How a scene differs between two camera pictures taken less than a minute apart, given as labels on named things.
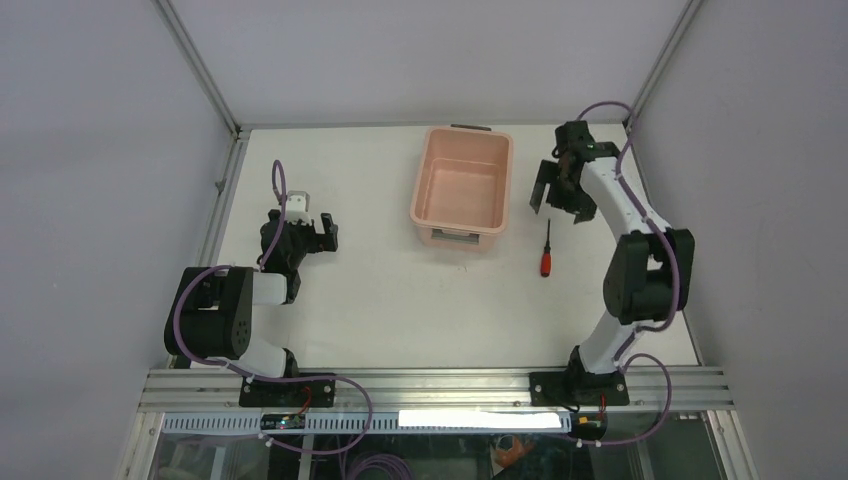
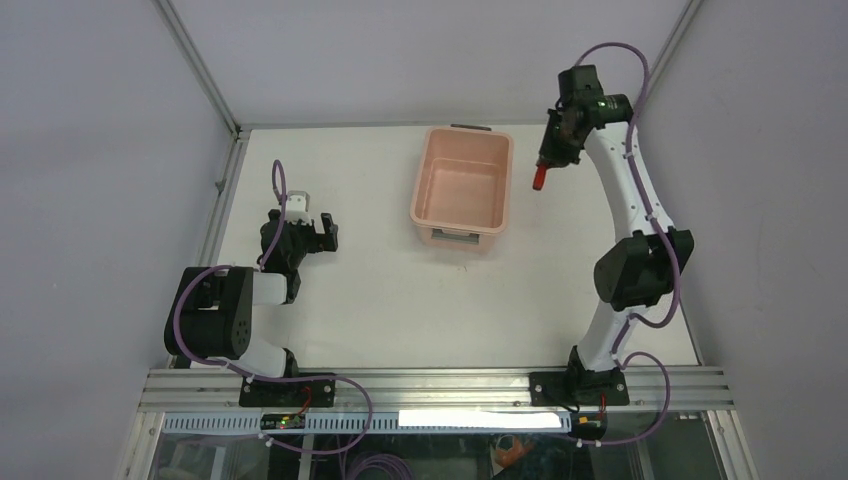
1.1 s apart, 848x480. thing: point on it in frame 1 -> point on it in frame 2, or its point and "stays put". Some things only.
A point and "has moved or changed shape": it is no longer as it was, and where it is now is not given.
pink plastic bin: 460,187 stays put
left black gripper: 319,242 stays put
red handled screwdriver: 546,259 has moved or changed shape
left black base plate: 288,394 stays put
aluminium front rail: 435,390 stays put
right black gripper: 583,206 -> 551,156
